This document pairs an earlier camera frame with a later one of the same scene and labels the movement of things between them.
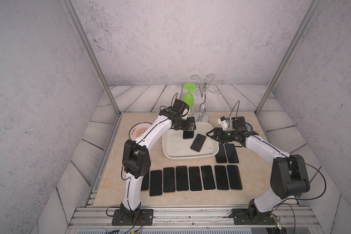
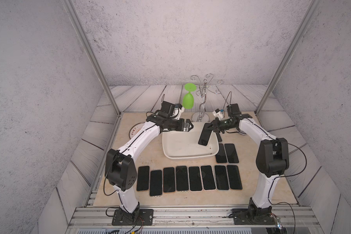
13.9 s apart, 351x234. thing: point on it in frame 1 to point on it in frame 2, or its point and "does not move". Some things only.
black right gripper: x=218 y=131 to x=216 y=125
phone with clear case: x=168 y=180 does not move
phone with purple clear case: x=145 y=186 does not move
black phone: x=234 y=177 does not move
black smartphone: x=198 y=142 to x=204 y=135
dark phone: x=221 y=157 does not move
